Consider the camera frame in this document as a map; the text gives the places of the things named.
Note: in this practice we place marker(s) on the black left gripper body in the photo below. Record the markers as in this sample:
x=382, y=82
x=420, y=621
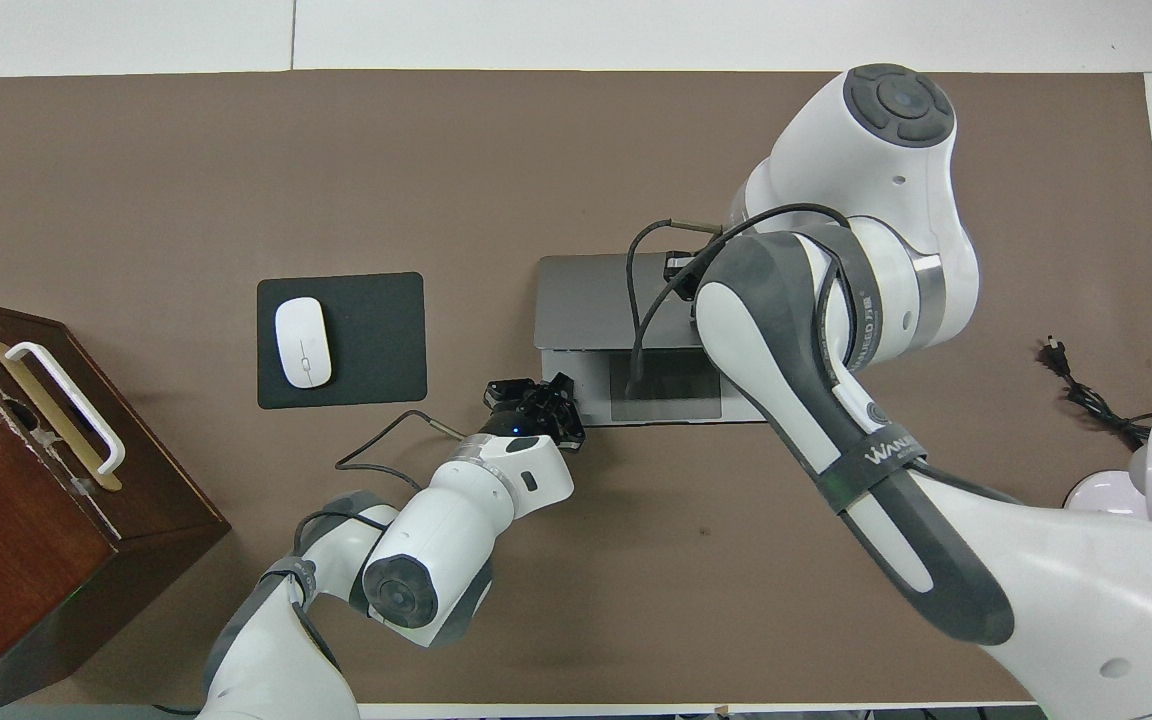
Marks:
x=531, y=415

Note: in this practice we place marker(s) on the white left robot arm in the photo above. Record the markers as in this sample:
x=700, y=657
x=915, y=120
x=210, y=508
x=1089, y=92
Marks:
x=446, y=530

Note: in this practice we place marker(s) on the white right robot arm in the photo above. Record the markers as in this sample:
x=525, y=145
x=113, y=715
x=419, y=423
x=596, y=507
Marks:
x=1086, y=600

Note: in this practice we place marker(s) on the grey laptop with logo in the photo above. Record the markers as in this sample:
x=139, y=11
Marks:
x=586, y=300

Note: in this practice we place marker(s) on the white computer mouse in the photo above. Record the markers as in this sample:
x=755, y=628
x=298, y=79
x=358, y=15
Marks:
x=303, y=340

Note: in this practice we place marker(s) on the black mouse pad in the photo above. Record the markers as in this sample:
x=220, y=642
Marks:
x=376, y=340

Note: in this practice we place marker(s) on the brown table mat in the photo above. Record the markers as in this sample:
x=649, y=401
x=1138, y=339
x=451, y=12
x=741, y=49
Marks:
x=136, y=180

